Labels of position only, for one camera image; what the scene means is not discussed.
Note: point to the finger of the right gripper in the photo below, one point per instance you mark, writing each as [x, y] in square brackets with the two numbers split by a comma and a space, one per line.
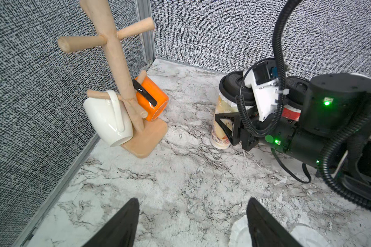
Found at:
[231, 124]

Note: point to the translucent leak-proof paper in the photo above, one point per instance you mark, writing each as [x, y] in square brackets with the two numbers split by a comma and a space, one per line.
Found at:
[309, 237]
[240, 236]

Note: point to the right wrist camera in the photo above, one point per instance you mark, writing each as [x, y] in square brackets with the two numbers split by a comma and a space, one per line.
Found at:
[262, 78]

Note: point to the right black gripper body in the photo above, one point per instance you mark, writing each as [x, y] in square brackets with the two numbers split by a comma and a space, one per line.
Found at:
[266, 132]

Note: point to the orange mug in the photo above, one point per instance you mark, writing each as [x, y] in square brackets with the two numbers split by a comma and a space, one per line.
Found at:
[150, 97]

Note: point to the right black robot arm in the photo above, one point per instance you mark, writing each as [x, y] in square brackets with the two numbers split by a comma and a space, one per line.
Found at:
[331, 135]

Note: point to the wooden mug tree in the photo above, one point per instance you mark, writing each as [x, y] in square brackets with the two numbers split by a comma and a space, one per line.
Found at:
[148, 134]

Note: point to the black cup lid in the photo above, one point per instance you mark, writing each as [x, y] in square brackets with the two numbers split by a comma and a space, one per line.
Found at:
[230, 86]
[298, 87]

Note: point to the white mug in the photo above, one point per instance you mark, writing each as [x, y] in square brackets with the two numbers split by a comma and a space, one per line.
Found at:
[109, 118]

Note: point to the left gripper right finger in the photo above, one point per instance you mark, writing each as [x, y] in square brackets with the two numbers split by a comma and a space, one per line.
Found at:
[265, 230]

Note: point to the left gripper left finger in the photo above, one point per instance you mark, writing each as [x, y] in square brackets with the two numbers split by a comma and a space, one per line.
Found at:
[120, 230]

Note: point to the red patterned paper cup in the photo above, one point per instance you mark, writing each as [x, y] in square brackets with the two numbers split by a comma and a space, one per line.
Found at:
[291, 113]

